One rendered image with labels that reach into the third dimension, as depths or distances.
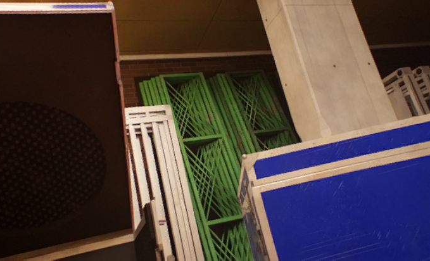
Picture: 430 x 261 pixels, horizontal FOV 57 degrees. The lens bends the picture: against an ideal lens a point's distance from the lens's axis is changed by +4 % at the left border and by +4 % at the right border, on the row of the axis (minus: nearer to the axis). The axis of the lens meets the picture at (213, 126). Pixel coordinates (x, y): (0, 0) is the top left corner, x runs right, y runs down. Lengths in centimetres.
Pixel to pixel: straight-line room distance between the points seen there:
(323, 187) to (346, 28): 217
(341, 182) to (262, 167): 27
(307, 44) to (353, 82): 46
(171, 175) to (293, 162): 197
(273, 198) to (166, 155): 203
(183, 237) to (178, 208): 23
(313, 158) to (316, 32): 191
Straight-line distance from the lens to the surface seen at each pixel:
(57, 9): 158
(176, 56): 504
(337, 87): 305
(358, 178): 144
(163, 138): 335
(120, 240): 210
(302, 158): 141
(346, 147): 145
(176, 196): 321
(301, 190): 139
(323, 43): 318
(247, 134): 439
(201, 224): 373
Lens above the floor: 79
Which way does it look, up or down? 17 degrees up
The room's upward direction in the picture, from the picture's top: 13 degrees counter-clockwise
